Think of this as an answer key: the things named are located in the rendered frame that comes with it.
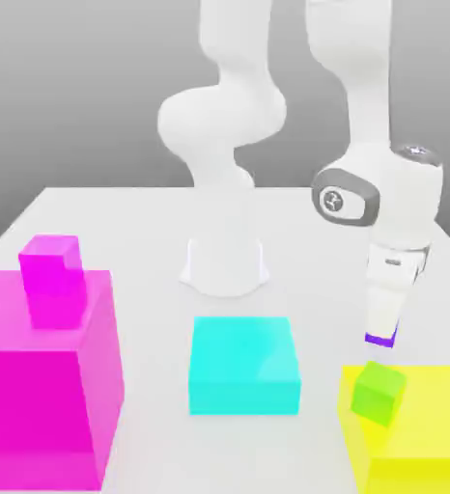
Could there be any large yellow box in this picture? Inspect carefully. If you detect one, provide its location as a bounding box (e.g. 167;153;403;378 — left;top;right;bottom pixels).
336;364;450;494

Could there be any small green cube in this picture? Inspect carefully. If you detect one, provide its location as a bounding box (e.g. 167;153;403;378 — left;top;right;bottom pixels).
350;360;408;428

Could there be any large magenta box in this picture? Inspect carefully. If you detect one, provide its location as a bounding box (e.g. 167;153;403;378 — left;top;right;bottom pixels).
0;268;127;494

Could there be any large cyan box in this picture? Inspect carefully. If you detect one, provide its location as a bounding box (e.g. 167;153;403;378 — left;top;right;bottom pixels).
188;316;302;417

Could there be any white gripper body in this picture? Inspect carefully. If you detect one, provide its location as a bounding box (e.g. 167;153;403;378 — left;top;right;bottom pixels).
364;242;432;289

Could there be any small purple cube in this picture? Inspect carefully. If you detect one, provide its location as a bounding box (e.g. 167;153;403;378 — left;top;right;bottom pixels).
364;326;400;349

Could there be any small magenta cube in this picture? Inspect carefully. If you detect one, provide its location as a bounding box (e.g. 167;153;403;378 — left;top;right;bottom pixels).
17;233;86;332

